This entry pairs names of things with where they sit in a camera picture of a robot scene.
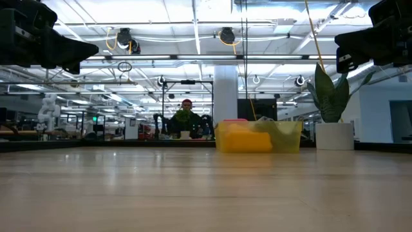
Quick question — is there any grey microfiber towel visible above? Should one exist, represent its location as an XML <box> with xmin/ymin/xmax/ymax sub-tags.
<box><xmin>256</xmin><ymin>115</ymin><xmax>302</xmax><ymax>153</ymax></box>

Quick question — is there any small green bush plant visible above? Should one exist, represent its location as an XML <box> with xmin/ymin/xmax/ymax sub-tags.
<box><xmin>174</xmin><ymin>108</ymin><xmax>192</xmax><ymax>140</ymax></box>

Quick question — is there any yellow hanging cable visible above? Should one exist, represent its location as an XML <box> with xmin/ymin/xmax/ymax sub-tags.
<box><xmin>303</xmin><ymin>0</ymin><xmax>326</xmax><ymax>72</ymax></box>

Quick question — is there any white plant pot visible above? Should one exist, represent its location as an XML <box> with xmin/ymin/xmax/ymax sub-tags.
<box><xmin>315</xmin><ymin>122</ymin><xmax>355</xmax><ymax>151</ymax></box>

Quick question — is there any overhead LED light bar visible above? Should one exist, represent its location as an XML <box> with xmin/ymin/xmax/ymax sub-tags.
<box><xmin>85</xmin><ymin>53</ymin><xmax>337</xmax><ymax>63</ymax></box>

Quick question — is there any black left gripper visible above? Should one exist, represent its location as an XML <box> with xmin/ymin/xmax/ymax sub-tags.
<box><xmin>0</xmin><ymin>0</ymin><xmax>100</xmax><ymax>75</ymax></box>

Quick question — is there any yellow translucent plastic bin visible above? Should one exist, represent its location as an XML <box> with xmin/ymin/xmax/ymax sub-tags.
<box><xmin>214</xmin><ymin>118</ymin><xmax>303</xmax><ymax>155</ymax></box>

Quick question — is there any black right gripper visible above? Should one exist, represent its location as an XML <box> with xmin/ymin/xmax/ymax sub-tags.
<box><xmin>333</xmin><ymin>0</ymin><xmax>412</xmax><ymax>74</ymax></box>

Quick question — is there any white robot figure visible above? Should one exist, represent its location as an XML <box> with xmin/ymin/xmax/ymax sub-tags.
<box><xmin>36</xmin><ymin>93</ymin><xmax>62</xmax><ymax>133</ymax></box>

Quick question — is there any green snake plant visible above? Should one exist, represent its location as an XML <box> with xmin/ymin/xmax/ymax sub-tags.
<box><xmin>306</xmin><ymin>62</ymin><xmax>377</xmax><ymax>124</ymax></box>

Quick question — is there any white building column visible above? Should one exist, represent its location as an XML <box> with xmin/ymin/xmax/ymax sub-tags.
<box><xmin>213</xmin><ymin>63</ymin><xmax>239</xmax><ymax>124</ymax></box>

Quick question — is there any orange microfiber towel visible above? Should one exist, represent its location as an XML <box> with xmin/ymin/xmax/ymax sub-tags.
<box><xmin>223</xmin><ymin>123</ymin><xmax>274</xmax><ymax>153</ymax></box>

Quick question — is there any person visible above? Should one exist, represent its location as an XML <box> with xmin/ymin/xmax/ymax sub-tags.
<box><xmin>169</xmin><ymin>98</ymin><xmax>207</xmax><ymax>140</ymax></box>

